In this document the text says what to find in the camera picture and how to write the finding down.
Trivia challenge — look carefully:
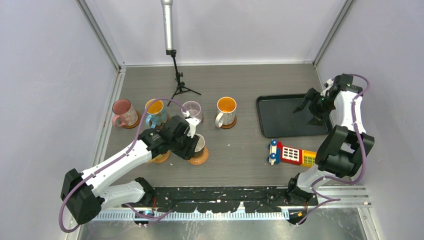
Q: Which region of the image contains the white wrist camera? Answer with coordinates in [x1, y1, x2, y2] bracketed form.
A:
[182, 110, 201, 138]
[320, 78, 335, 97]

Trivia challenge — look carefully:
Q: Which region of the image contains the brown wooden coaster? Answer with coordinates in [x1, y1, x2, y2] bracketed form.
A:
[155, 113, 171, 130]
[220, 116, 237, 129]
[122, 110, 142, 129]

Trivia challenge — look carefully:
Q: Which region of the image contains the silver microphone on tripod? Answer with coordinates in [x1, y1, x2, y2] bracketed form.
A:
[160, 0, 202, 100]

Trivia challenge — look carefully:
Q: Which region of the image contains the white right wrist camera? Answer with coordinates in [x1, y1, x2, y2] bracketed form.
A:
[320, 78, 335, 97]

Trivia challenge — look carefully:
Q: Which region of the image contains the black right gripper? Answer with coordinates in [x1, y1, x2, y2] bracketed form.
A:
[294, 87, 336, 127]

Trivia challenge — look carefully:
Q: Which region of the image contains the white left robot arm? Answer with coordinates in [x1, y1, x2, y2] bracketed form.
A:
[60, 115, 201, 225]

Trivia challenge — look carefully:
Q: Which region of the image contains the white mug orange inside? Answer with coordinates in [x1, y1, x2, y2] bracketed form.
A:
[214, 96, 237, 128]

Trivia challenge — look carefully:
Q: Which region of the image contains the black plastic tray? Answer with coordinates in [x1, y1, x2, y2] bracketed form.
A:
[256, 93, 333, 139]

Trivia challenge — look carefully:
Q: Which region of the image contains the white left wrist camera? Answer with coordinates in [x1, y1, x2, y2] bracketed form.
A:
[182, 110, 201, 138]

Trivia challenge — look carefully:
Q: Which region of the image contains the pink floral mug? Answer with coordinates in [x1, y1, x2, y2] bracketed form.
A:
[112, 99, 138, 127]

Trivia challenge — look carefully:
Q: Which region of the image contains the toy block train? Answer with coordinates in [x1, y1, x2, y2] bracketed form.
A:
[266, 139, 317, 168]

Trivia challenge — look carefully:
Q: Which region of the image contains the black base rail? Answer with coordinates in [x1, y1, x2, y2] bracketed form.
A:
[130, 186, 318, 214]

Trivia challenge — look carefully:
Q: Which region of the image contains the smooth orange round coaster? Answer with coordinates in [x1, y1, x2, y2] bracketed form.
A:
[151, 150, 171, 164]

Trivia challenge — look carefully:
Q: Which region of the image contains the lilac mug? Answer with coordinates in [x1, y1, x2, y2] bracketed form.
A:
[182, 101, 204, 124]

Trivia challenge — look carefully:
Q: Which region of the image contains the woven rattan round coaster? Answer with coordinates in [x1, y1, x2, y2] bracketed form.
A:
[188, 146, 209, 166]

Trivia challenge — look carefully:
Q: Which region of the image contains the blue mug yellow inside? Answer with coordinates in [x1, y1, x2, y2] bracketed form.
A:
[145, 99, 167, 129]

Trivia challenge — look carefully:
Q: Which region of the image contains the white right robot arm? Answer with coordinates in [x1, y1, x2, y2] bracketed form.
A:
[285, 73, 375, 205]

